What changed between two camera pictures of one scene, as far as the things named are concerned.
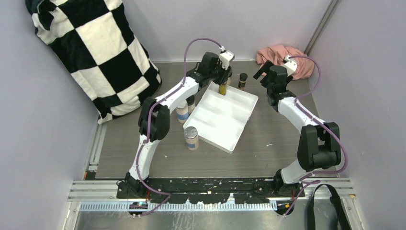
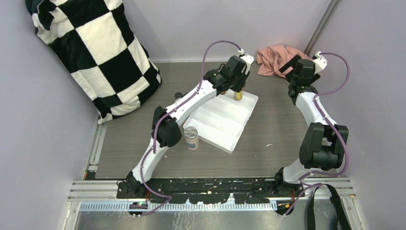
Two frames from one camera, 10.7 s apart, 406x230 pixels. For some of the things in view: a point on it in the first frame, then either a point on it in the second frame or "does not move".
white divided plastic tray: [220, 120] does not move
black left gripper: [224, 74] → [244, 77]
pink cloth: [277, 54] does not move
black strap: [335, 199] does not move
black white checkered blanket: [97, 40] does not move
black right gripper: [265, 68] → [292, 63]
